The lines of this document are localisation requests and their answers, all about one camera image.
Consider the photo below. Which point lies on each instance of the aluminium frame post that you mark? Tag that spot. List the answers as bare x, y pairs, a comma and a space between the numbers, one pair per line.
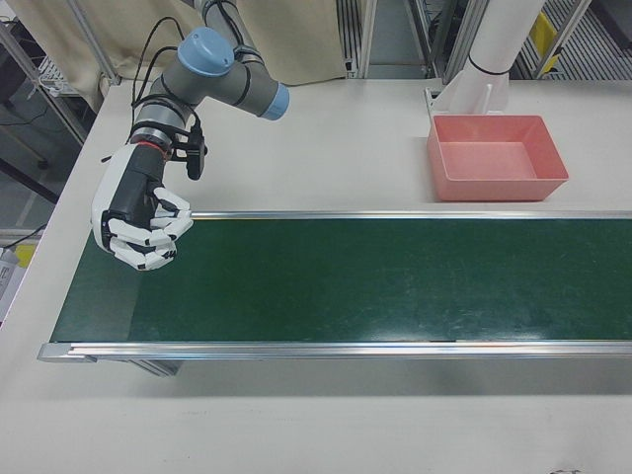
99, 44

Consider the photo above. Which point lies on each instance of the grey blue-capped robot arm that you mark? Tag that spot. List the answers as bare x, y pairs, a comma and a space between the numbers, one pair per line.
212, 81

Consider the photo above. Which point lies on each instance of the green conveyor belt, aluminium rails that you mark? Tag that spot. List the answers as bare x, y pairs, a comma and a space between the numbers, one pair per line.
345, 286

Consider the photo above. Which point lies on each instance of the pink plastic box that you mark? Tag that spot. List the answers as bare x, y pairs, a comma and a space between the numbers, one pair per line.
494, 163

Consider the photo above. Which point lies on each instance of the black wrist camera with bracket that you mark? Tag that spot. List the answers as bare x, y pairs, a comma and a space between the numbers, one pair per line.
196, 153

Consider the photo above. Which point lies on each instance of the yellow tag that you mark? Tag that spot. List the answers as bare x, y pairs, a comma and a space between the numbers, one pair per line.
543, 32

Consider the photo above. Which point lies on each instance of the beige fabric curtain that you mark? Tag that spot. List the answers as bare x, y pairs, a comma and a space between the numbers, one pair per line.
296, 39

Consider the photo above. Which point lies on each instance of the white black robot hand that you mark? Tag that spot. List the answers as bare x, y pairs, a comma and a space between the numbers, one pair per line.
118, 197

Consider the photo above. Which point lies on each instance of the white cylindrical column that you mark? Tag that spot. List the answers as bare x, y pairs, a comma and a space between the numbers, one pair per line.
503, 34

